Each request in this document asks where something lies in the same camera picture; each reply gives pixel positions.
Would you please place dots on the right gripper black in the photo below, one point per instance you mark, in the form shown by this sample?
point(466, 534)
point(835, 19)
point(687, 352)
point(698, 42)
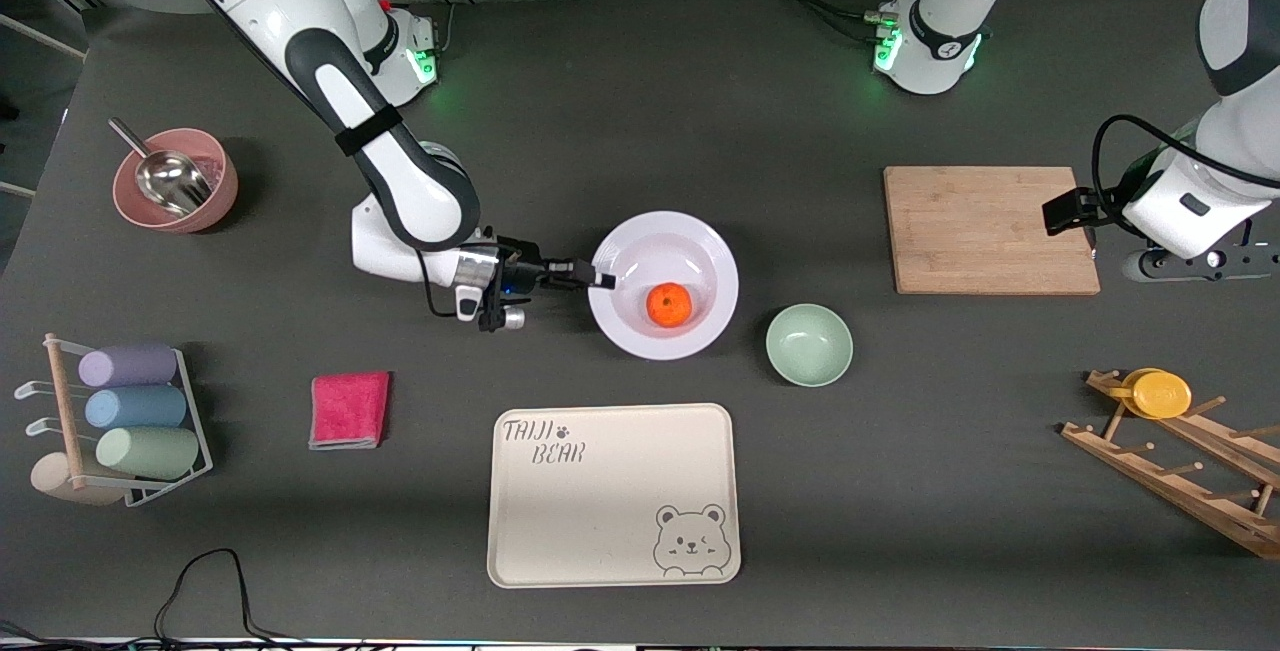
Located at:
point(523, 268)

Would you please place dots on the pink ribbed bowl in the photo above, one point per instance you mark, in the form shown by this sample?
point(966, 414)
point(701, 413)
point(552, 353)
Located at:
point(218, 199)

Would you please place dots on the wooden peg dish rack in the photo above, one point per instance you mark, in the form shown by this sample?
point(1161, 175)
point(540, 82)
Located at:
point(1180, 491)

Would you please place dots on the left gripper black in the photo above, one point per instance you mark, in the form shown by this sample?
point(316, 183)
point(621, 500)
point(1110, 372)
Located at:
point(1068, 210)

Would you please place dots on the white round plate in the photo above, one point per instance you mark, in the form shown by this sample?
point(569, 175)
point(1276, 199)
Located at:
point(690, 251)

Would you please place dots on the pale blue cup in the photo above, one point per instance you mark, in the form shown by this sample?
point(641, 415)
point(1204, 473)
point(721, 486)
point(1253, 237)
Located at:
point(135, 408)

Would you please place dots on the mint green bowl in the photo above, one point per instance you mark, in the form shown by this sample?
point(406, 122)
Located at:
point(810, 346)

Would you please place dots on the orange fruit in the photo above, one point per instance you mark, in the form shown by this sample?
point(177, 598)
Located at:
point(669, 305)

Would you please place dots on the pink folded cloth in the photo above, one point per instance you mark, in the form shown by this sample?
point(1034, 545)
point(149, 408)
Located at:
point(350, 411)

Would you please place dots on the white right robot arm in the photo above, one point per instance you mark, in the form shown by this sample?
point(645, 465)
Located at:
point(300, 21)

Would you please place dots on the metal scoop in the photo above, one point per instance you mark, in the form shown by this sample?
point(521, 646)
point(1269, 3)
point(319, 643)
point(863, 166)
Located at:
point(170, 181)

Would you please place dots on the cream tray with bear print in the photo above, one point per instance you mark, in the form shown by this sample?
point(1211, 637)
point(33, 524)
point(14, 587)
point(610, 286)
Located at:
point(600, 511)

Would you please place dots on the wooden cutting board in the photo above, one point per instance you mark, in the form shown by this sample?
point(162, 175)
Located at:
point(990, 231)

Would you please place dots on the small yellow plate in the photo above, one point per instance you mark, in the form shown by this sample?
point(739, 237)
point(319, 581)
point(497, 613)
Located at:
point(1160, 394)

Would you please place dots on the pale purple cup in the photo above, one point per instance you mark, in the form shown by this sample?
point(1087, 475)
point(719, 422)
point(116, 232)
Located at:
point(130, 366)

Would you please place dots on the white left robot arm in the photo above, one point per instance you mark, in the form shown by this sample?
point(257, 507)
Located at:
point(940, 51)

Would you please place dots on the pale green cup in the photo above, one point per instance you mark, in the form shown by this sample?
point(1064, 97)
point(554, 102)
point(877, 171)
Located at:
point(150, 453)

